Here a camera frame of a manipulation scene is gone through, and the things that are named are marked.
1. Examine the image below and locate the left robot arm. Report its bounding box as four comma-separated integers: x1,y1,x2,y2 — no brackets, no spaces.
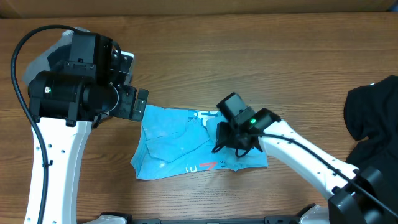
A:
24,71,149,223

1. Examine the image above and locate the folded black Nike garment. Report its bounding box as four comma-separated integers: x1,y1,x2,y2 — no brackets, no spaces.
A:
47,44,71,72

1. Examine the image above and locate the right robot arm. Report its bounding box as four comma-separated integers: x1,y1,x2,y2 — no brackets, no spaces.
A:
213,107,397,224

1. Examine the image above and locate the light blue printed t-shirt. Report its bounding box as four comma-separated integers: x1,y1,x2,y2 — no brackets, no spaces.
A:
131,105,268,180

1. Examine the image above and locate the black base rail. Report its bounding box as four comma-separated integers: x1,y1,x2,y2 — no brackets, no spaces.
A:
99,211,312,224

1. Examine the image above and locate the folded grey garment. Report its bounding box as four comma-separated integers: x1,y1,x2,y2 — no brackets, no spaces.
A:
22,30,74,85

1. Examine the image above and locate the black t-shirt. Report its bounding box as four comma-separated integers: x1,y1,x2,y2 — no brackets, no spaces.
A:
343,75,397,197

